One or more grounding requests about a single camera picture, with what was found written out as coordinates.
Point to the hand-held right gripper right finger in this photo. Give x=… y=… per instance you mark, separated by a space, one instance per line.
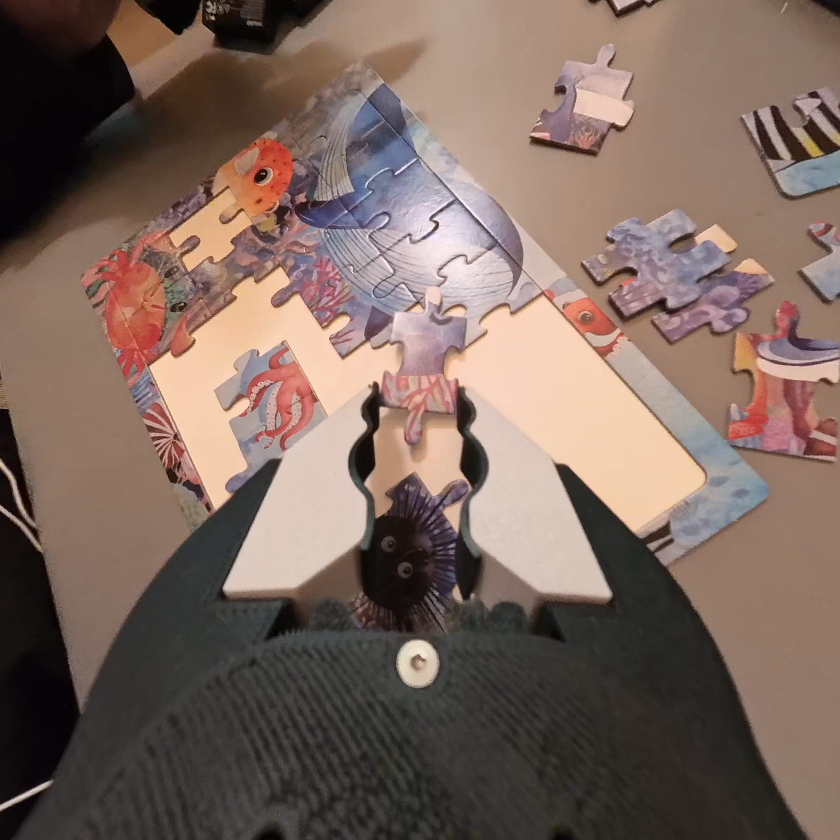
x=531 y=525

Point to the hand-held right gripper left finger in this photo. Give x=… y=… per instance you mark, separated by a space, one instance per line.
x=302 y=525

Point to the black sea urchin puzzle piece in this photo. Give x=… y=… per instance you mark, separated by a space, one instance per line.
x=407 y=544

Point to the ocean jigsaw puzzle board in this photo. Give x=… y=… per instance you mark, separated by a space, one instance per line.
x=590 y=407

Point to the coral and striped puzzle piece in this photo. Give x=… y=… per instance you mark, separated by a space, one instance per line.
x=426 y=348

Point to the striped fish puzzle piece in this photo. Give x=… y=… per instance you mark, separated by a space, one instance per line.
x=787 y=141

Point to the person's left forearm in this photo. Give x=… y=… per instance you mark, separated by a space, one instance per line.
x=52 y=98

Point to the pile of loose puzzle pieces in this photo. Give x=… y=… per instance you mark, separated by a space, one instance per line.
x=656 y=262

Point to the person's dark clothing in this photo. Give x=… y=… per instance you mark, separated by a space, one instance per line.
x=19 y=656

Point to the white patch blue puzzle piece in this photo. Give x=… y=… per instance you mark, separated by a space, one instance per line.
x=584 y=98

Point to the black camera battery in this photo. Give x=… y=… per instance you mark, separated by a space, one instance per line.
x=243 y=26

